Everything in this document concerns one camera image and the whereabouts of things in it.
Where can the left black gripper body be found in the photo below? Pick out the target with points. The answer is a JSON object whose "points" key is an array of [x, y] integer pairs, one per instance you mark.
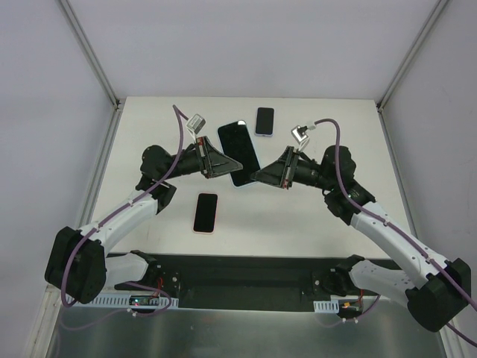
{"points": [[203, 156]]}

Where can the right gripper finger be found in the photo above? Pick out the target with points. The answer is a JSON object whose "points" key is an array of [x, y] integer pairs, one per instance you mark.
{"points": [[282, 162], [271, 178]]}

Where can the left aluminium frame post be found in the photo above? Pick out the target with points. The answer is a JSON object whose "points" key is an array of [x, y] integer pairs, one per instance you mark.
{"points": [[88, 51]]}

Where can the phone in pink case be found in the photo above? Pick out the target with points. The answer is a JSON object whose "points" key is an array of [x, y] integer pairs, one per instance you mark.
{"points": [[205, 213]]}

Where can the phone in lilac case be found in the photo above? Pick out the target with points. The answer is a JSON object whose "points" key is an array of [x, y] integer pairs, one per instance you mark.
{"points": [[264, 121]]}

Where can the right aluminium frame post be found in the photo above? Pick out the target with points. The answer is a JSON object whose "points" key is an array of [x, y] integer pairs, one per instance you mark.
{"points": [[419, 41]]}

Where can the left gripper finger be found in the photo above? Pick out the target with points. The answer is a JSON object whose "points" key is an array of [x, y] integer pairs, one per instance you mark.
{"points": [[213, 154], [216, 170]]}

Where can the left white cable duct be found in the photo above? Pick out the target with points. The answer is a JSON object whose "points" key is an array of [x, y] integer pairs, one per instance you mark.
{"points": [[142, 302]]}

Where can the right white cable duct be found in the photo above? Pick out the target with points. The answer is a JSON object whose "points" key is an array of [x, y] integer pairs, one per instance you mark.
{"points": [[331, 306]]}

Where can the white cable duct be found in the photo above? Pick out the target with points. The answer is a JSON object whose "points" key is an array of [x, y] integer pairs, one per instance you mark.
{"points": [[331, 306], [142, 302]]}

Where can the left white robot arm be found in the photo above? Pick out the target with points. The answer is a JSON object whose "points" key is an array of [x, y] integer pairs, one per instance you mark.
{"points": [[80, 265]]}

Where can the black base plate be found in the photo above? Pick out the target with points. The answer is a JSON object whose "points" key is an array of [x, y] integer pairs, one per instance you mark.
{"points": [[277, 284]]}

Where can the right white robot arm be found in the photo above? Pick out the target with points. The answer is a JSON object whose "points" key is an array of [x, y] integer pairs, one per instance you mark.
{"points": [[432, 288]]}

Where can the aluminium frame post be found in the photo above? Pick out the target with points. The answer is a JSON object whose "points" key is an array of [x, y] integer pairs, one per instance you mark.
{"points": [[419, 41], [88, 51]]}

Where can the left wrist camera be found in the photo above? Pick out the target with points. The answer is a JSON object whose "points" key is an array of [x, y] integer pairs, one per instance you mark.
{"points": [[195, 124]]}

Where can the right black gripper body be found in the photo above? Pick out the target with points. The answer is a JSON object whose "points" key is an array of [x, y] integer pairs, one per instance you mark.
{"points": [[289, 167]]}

